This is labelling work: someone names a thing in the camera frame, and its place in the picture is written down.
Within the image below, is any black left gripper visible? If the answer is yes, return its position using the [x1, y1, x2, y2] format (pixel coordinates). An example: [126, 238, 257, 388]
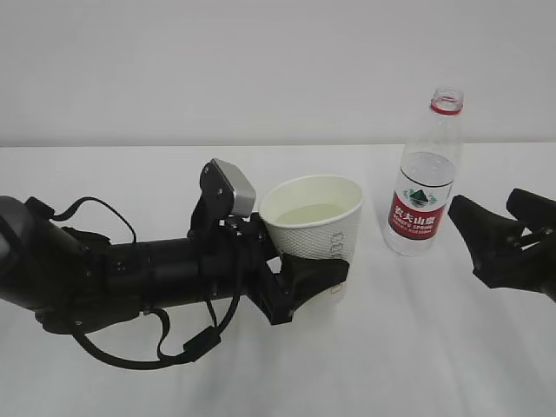
[225, 213, 350, 325]

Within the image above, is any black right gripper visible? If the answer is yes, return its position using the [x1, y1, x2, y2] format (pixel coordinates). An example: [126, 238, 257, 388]
[448, 189, 555, 301]

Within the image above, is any white paper cup green logo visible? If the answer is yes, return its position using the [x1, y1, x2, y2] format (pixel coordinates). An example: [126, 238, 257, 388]
[258, 175, 363, 306]

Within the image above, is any clear Nongfu Spring water bottle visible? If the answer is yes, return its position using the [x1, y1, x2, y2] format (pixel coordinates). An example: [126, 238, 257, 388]
[383, 88, 464, 256]

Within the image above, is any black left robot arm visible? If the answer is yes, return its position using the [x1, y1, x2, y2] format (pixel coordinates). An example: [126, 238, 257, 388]
[1, 196, 349, 334]

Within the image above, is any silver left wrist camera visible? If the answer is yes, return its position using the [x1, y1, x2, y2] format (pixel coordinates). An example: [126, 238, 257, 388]
[190, 158, 256, 230]

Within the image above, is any black left camera cable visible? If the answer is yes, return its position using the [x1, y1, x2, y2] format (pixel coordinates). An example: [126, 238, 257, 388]
[25, 196, 240, 371]

